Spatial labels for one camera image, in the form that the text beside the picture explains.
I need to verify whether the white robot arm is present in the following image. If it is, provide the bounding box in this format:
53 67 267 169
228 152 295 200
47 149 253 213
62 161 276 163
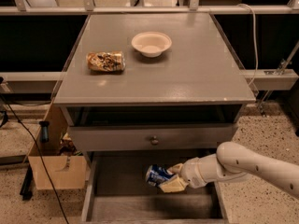
159 142 299 198

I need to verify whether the closed grey top drawer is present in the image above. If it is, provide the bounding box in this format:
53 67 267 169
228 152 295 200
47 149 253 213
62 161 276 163
67 123 237 151

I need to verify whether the open grey middle drawer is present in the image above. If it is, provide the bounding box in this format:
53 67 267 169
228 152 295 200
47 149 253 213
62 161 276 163
80 149 229 224

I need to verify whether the black handle tool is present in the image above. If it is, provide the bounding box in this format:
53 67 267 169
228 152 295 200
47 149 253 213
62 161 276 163
39 120 50 143

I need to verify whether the crushed gold snack can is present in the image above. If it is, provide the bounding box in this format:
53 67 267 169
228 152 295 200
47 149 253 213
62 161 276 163
86 51 125 73

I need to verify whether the cardboard box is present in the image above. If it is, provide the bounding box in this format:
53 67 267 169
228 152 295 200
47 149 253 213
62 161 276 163
28 105 87 190

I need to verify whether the grey wooden cabinet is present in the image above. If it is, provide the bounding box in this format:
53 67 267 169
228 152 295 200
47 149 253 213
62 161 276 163
53 12 257 161

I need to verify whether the round brass drawer knob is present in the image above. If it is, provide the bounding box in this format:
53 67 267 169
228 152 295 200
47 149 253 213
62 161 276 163
150 136 159 146

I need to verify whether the white paper bowl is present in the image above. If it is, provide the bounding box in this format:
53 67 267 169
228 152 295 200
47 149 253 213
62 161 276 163
131 32 172 58

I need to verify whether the black floor cable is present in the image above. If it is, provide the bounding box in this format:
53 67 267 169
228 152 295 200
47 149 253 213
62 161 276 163
0 93 70 224

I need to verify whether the blue pepsi can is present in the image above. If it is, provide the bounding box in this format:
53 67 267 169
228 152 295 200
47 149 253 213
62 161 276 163
145 164 174 187

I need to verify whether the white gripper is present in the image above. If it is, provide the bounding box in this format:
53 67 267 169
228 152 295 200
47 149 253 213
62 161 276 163
159 158 206 193

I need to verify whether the metal railing frame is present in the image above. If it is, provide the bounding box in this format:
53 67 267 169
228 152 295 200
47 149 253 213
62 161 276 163
0 0 299 17

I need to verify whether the white hanging cable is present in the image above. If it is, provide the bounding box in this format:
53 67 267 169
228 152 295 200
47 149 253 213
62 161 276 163
237 3 260 87

